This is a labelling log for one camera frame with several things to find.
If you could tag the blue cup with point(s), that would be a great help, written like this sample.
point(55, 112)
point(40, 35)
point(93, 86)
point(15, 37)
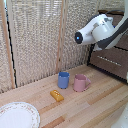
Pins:
point(63, 81)

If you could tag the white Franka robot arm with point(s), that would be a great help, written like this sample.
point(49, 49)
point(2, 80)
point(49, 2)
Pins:
point(100, 31)

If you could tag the dark brown drawer cabinet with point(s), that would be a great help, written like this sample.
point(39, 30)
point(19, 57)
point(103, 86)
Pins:
point(91, 58)

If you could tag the pink mug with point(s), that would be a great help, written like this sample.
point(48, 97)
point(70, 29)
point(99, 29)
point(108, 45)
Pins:
point(80, 84)

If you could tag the yellow rectangular block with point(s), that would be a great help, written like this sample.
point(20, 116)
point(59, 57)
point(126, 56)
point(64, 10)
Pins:
point(57, 95)

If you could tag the bamboo screen panel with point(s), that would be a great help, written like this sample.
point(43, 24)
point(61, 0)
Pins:
point(75, 16)
point(33, 43)

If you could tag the white patterned plate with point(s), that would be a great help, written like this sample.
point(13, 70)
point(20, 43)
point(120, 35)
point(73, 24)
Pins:
point(18, 116)

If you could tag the wooden post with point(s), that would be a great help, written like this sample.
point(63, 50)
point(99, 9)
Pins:
point(6, 43)

